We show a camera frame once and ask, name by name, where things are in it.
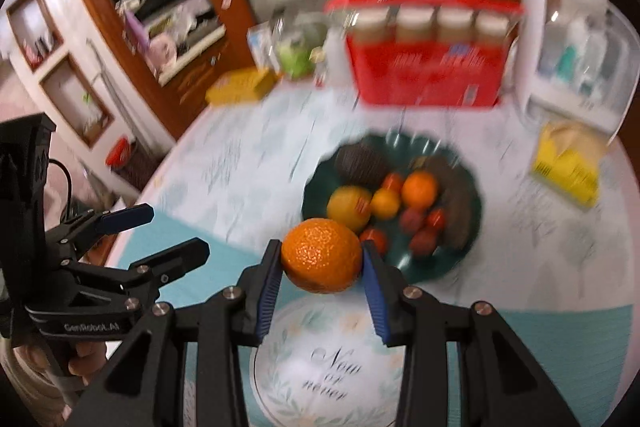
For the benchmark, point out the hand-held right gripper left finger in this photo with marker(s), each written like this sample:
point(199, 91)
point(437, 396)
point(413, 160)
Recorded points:
point(265, 302)

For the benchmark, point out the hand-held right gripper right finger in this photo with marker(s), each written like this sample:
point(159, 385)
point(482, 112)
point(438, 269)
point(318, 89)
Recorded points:
point(376, 302)

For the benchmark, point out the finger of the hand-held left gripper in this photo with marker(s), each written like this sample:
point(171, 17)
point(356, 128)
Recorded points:
point(175, 257)
point(125, 217)

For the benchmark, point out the dark green scalloped plate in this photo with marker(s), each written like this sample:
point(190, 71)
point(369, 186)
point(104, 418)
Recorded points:
point(430, 268)

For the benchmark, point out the large orange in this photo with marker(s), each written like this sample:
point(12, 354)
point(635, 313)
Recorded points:
point(320, 254)

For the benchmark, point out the white printed plate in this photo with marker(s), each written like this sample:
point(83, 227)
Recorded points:
point(325, 357)

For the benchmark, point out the small yellow-orange kumquat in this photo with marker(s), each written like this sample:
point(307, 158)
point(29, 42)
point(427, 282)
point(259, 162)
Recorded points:
point(385, 204)

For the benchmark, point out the yellow apple with red sticker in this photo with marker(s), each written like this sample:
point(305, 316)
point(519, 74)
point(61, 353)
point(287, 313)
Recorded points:
point(347, 207)

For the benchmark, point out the small mandarin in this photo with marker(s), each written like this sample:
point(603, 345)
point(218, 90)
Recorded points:
point(420, 189)

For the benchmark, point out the person's left hand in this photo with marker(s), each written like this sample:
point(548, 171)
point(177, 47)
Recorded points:
point(85, 359)

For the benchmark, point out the dark woven basket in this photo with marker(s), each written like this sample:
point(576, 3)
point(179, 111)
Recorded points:
point(142, 169)

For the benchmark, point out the red bin lid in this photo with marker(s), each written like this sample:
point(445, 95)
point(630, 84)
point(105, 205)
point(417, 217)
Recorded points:
point(120, 151)

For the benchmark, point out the metal mop poles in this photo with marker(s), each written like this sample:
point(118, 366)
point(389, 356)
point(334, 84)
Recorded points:
point(112, 92)

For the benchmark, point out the round dark avocado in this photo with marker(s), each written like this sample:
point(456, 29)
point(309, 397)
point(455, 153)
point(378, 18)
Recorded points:
point(360, 164)

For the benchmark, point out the wooden base cabinet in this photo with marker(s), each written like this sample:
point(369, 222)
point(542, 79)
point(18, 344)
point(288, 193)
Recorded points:
point(200, 77)

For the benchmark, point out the pink kitchen appliance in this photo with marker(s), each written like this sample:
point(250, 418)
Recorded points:
point(162, 52)

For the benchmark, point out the yellow box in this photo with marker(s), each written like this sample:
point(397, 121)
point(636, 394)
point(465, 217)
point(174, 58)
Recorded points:
point(240, 86)

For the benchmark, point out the blue and white carton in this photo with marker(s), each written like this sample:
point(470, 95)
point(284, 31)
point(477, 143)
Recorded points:
point(260, 47)

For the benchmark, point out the yellow packet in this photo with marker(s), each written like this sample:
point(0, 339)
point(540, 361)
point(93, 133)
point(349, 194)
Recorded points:
point(565, 172)

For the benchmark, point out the red jar box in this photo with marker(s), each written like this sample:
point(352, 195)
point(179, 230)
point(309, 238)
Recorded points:
point(425, 77)

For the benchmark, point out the green box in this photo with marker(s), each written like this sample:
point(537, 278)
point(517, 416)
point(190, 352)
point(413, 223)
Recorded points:
point(295, 59)

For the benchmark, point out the brown jar with white lid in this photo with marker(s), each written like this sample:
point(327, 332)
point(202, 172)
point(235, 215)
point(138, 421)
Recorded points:
point(492, 27)
point(371, 27)
point(414, 24)
point(455, 24)

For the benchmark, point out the white storage case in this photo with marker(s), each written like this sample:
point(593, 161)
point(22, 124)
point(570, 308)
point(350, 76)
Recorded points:
point(530, 57)

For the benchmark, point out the teal bottle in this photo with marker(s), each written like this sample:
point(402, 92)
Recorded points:
point(567, 63)

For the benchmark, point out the large wall niche shelf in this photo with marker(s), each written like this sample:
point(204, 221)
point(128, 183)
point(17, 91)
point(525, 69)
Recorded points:
point(75, 102)

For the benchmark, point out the small wall niche shelf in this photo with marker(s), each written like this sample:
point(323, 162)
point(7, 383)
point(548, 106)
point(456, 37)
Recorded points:
point(32, 27)

